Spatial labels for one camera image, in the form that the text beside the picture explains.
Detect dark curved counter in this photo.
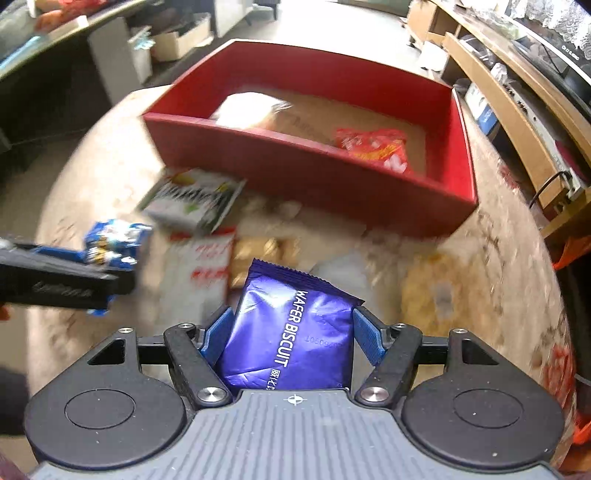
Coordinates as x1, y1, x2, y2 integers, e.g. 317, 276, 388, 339
0, 0, 139, 81

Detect black cable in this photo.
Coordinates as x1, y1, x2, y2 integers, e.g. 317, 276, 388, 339
527, 170, 574, 209

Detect white packet with red print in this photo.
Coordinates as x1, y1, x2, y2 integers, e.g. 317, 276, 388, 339
167, 226, 238, 320

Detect blue and white snack packet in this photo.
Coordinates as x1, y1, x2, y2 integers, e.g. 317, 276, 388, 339
84, 220, 154, 317

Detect wooden media shelf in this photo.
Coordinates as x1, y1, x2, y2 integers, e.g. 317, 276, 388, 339
406, 0, 591, 241

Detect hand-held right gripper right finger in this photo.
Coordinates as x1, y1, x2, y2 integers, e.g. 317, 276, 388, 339
352, 306, 504, 411

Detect purple wafer biscuit packet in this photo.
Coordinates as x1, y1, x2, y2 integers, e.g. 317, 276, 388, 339
217, 258, 365, 391

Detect clear bag of yellow crackers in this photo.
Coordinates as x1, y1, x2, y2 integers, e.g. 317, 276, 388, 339
400, 254, 468, 325

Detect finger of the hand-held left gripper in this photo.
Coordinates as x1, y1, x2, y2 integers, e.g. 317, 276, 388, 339
99, 269, 137, 297
0, 237, 96, 265

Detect white waste bin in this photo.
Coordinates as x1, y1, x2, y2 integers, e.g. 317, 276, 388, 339
127, 25, 154, 85

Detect blue and white carton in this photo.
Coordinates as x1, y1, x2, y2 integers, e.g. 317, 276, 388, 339
463, 82, 500, 131

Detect white flat electronic device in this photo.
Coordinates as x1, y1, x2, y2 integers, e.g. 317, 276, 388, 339
505, 80, 583, 200

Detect green and white snack packet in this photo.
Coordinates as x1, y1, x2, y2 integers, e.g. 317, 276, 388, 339
139, 168, 247, 236

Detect black television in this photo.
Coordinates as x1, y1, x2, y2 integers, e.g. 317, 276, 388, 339
503, 0, 591, 95

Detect orange plastic bag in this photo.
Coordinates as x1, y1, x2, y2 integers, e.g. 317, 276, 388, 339
551, 237, 591, 274

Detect white upright panel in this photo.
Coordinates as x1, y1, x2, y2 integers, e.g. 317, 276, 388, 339
87, 18, 139, 106

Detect beige and brown snack packet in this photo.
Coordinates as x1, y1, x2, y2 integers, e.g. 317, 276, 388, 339
213, 91, 294, 133

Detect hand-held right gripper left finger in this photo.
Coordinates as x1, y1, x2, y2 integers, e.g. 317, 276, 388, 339
85, 305, 235, 409

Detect open cardboard box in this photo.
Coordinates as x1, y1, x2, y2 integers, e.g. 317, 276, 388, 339
150, 18, 213, 64

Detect red and orange packets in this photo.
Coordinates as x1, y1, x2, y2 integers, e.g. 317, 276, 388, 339
33, 0, 89, 32

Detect red snack packet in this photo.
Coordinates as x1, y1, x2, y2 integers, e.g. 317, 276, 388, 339
333, 127, 413, 176

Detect golden snack packet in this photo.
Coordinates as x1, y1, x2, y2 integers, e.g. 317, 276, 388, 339
230, 237, 274, 289

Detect silver snack packet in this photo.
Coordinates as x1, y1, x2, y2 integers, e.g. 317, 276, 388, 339
308, 249, 371, 288

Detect red rectangular box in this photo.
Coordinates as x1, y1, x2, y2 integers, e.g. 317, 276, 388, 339
142, 39, 478, 239

